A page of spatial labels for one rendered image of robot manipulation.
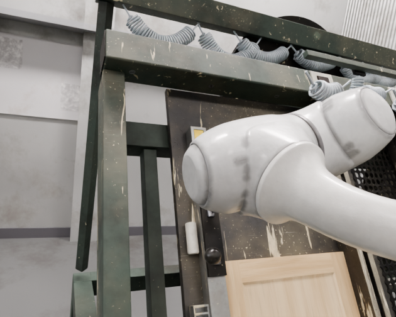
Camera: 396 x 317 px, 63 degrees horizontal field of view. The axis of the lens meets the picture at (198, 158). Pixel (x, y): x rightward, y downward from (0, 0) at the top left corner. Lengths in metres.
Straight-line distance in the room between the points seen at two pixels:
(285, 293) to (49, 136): 3.35
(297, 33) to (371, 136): 1.35
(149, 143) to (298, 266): 0.56
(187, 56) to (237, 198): 0.72
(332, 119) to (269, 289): 0.61
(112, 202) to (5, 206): 3.44
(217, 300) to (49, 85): 3.34
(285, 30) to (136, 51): 0.93
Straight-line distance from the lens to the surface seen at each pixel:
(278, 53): 1.66
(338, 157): 0.45
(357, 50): 2.02
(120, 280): 0.77
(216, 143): 0.35
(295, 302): 1.01
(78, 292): 1.79
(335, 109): 0.45
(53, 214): 4.18
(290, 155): 0.34
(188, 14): 1.49
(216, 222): 0.87
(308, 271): 1.04
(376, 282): 1.15
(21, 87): 3.93
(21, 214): 4.21
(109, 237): 0.78
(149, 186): 0.94
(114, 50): 0.95
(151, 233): 0.91
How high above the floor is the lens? 1.75
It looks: 9 degrees down
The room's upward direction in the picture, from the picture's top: 7 degrees clockwise
